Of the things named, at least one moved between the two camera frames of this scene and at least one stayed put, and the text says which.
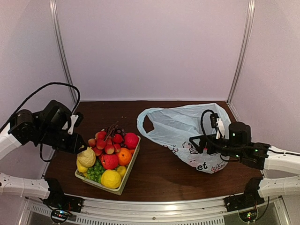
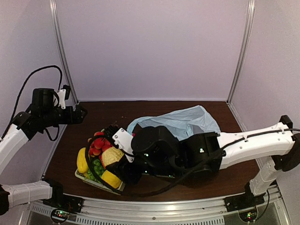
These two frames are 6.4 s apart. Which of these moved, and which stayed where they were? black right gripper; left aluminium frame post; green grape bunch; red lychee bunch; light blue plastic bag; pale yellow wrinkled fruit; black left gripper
Moved: pale yellow wrinkled fruit; light blue plastic bag; black left gripper; black right gripper
Stayed: green grape bunch; left aluminium frame post; red lychee bunch
